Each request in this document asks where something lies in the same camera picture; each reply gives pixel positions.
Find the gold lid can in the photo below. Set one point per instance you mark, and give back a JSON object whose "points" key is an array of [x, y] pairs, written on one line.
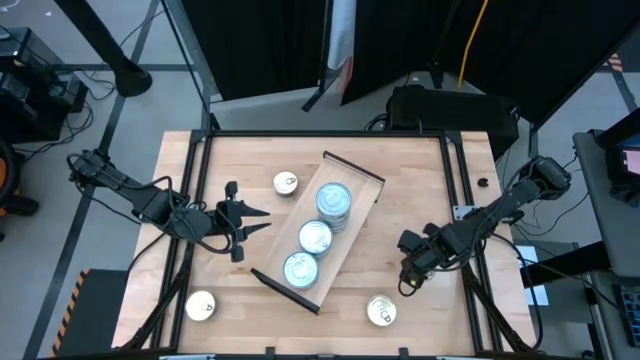
{"points": [[200, 305], [285, 183], [381, 310]]}

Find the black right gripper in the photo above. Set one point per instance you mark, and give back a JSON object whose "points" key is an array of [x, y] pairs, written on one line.
{"points": [[420, 255]]}

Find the black orange floor machine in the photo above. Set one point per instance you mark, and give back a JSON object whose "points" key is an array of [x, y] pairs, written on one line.
{"points": [[20, 205]]}

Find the black curtain stand foot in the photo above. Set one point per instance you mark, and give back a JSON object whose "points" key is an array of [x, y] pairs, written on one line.
{"points": [[312, 102]]}

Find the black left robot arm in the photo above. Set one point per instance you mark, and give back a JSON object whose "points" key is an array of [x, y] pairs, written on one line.
{"points": [[150, 202]]}

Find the black monitor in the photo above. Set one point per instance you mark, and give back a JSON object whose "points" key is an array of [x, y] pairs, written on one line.
{"points": [[620, 145]]}

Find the black equipment rack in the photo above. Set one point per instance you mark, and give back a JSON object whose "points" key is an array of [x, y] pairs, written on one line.
{"points": [[30, 115]]}

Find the white fabric banner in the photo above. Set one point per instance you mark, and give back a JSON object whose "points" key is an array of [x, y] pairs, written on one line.
{"points": [[341, 30]]}

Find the grey desk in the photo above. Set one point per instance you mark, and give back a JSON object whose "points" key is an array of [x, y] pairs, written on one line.
{"points": [[612, 235]]}

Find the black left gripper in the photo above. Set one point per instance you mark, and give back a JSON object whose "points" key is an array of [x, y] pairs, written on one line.
{"points": [[229, 220]]}

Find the black equipment case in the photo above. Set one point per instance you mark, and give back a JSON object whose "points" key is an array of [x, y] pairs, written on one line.
{"points": [[450, 115]]}

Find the grey metal post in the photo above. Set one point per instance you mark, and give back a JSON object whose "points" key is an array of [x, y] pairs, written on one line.
{"points": [[192, 50]]}

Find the black keyboard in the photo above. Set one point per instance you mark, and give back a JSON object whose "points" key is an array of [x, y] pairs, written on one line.
{"points": [[631, 312]]}

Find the black curtain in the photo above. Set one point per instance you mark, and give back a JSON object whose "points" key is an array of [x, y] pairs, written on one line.
{"points": [[250, 45], [540, 50]]}

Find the black pole with round base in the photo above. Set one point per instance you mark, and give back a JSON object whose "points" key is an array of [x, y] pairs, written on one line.
{"points": [[131, 80]]}

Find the wooden shelf with black legs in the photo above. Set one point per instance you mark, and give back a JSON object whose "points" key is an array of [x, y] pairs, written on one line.
{"points": [[350, 175]]}

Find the black mat with striped edge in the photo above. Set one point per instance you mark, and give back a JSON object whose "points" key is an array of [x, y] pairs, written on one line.
{"points": [[95, 315]]}

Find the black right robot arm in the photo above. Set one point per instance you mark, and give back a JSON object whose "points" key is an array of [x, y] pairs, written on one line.
{"points": [[480, 220]]}

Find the small black knob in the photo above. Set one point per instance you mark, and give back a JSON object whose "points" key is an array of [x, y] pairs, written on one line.
{"points": [[482, 182]]}

